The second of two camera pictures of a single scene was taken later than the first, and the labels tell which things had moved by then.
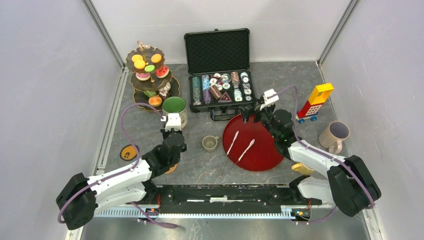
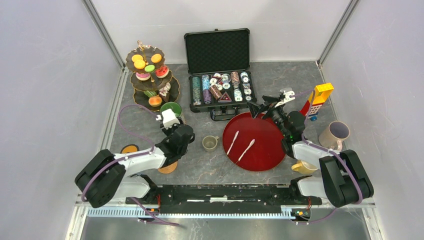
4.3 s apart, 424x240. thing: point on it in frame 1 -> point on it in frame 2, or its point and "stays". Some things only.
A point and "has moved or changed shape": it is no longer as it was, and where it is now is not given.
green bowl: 175,104 has moved or changed shape
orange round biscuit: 139,64 stays
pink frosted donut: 143,76 stays
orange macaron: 137,57 stays
